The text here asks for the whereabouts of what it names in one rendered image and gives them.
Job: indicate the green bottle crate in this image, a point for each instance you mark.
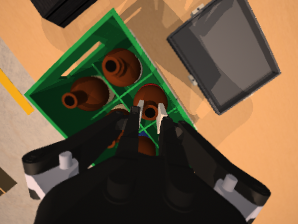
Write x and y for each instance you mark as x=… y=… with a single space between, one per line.
x=70 y=121

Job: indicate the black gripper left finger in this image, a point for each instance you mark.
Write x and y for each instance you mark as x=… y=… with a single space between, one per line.
x=48 y=166

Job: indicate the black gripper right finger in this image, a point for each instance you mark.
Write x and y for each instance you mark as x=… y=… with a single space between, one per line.
x=242 y=190

